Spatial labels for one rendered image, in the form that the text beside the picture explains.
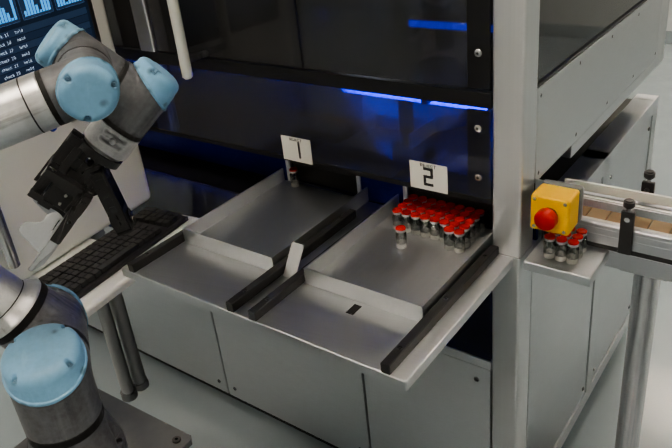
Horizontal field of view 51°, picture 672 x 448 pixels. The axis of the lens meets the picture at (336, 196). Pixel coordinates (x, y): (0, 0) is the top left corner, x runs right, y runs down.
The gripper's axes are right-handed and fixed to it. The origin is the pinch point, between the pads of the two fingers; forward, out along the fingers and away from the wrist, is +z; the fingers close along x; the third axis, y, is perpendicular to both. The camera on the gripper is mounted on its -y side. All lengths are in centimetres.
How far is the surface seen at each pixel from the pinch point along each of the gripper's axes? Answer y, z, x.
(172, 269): -26.7, 0.8, -24.7
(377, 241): -55, -30, -18
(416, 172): -51, -47, -17
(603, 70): -76, -90, -28
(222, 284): -33.5, -5.7, -15.0
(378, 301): -51, -25, 4
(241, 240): -36.5, -10.8, -30.3
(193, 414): -83, 64, -85
